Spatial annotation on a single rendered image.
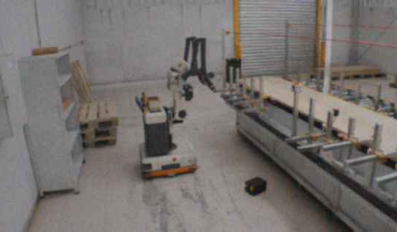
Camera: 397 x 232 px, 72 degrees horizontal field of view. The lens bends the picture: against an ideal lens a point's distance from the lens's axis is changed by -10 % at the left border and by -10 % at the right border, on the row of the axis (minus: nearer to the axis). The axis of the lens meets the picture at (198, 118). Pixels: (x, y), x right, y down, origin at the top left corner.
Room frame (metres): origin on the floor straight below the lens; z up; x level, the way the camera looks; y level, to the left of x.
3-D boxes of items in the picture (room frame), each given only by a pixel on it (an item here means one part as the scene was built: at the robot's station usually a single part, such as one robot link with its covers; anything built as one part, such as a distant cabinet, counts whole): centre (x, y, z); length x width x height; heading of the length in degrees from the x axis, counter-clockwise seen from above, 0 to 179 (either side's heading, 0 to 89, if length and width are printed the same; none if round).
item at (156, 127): (3.55, 0.52, 0.59); 0.55 x 0.34 x 0.83; 14
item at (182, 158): (3.57, 0.43, 0.16); 0.67 x 0.64 x 0.25; 104
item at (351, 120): (1.92, -1.08, 0.89); 0.04 x 0.04 x 0.48; 14
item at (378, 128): (1.67, -1.14, 0.93); 0.04 x 0.04 x 0.48; 14
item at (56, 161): (3.30, 1.73, 0.78); 0.90 x 0.45 x 1.55; 14
